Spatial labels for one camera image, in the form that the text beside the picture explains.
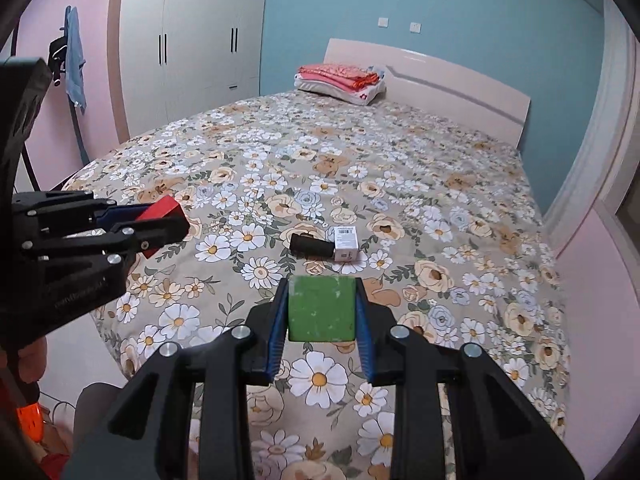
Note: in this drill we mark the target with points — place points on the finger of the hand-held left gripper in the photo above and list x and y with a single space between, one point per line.
160 235
120 214

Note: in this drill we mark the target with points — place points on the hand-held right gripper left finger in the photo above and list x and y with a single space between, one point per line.
277 332

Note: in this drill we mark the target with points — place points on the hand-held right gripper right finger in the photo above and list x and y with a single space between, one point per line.
364 335

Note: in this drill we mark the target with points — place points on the red block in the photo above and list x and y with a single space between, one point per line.
162 208

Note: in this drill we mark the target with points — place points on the green cube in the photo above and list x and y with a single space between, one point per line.
322 307

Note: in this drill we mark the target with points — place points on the person's left hand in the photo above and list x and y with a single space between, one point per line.
25 360

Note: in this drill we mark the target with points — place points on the black cylinder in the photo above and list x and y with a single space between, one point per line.
311 246

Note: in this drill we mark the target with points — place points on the small white box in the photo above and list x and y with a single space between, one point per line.
346 242

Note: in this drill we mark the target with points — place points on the floral bed blanket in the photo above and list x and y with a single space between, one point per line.
400 200

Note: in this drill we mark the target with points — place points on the blue hanging towel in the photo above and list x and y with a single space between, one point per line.
76 60

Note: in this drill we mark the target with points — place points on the red jacket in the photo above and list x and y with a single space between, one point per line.
52 464

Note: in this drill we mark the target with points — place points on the black standing rack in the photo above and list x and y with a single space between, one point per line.
57 52

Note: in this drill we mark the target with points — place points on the white wardrobe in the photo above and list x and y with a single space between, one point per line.
195 35

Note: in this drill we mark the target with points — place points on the folded pink cloth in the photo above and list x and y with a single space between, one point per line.
316 71

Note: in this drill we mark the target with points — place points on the folded pink clothes on pillow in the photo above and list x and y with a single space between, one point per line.
340 91

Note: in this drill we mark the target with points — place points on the folded red cloth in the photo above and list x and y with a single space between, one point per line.
359 80

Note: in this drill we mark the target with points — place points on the white bed headboard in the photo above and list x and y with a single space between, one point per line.
450 80

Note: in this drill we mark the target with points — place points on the white window frame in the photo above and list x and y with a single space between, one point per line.
590 135

